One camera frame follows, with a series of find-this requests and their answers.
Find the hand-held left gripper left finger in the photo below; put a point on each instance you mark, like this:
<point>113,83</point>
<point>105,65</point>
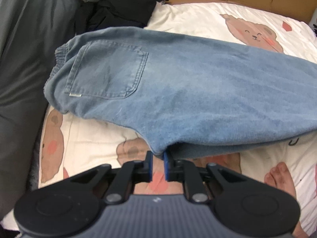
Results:
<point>149,166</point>

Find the blue denim pants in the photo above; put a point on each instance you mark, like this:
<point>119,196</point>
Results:
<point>185,91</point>

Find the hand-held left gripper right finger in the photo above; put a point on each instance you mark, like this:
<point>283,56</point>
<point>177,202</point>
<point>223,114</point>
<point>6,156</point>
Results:
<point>166,166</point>

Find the cream bear print blanket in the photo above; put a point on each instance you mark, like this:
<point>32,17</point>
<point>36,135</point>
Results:
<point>198,17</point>

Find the black clothes pile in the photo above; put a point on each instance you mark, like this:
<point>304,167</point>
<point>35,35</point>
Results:
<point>118,10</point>

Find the dark grey duvet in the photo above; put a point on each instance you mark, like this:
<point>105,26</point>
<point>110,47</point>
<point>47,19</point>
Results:
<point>24,54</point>

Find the person's bare foot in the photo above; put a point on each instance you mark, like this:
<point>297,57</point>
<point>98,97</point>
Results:
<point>282,178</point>

